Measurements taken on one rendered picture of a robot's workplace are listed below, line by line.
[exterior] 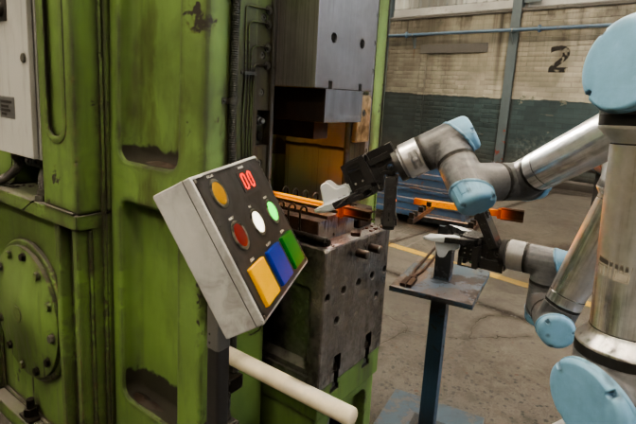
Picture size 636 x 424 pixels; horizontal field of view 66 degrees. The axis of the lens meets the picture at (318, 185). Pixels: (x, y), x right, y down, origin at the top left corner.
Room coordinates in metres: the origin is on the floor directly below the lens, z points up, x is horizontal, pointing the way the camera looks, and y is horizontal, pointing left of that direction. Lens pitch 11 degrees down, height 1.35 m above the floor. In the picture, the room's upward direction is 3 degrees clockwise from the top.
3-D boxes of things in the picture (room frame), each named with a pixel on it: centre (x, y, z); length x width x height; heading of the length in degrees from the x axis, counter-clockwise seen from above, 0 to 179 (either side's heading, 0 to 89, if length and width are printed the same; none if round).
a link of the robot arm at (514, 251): (1.18, -0.51, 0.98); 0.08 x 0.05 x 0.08; 144
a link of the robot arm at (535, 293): (1.12, -0.56, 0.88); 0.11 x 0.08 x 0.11; 165
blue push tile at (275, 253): (0.94, 0.07, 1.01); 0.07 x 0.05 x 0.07; 169
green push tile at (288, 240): (1.04, 0.05, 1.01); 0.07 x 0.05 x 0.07; 169
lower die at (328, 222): (1.59, 0.10, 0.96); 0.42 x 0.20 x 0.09; 54
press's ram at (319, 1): (1.63, 0.08, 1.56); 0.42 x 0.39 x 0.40; 54
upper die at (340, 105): (1.59, 0.10, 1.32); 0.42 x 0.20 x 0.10; 54
